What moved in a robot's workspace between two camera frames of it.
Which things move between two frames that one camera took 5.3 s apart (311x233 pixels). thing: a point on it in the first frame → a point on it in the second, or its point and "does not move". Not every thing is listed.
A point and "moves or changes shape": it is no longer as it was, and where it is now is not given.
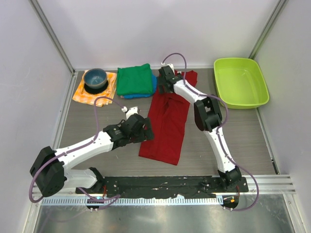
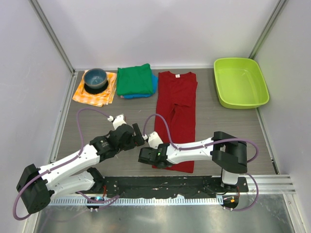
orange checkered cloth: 83,96 does not move
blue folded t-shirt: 154,86 does not move
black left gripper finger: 148,134 → 138,139
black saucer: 96,91 does not move
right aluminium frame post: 268,28 does not move
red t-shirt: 167,117 moves or changes shape
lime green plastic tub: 240,83 does not move
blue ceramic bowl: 95,78 does not move
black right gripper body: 161,81 → 155,164
